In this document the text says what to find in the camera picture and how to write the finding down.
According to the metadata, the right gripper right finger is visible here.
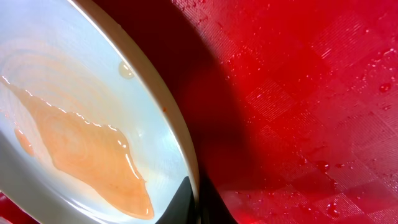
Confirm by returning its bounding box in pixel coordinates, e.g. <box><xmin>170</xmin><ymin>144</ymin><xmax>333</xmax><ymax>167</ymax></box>
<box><xmin>199</xmin><ymin>175</ymin><xmax>237</xmax><ymax>224</ymax></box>

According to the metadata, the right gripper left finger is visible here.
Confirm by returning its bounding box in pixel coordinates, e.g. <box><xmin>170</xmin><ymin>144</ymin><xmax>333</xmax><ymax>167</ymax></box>
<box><xmin>156</xmin><ymin>177</ymin><xmax>196</xmax><ymax>224</ymax></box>

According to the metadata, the light blue plate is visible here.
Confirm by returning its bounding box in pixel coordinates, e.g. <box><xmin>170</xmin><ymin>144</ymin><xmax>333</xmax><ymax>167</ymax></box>
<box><xmin>1</xmin><ymin>1</ymin><xmax>200</xmax><ymax>223</ymax></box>

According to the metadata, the red plastic tray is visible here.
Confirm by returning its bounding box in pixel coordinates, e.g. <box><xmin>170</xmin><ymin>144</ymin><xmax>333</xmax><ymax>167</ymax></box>
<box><xmin>1</xmin><ymin>0</ymin><xmax>397</xmax><ymax>223</ymax></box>

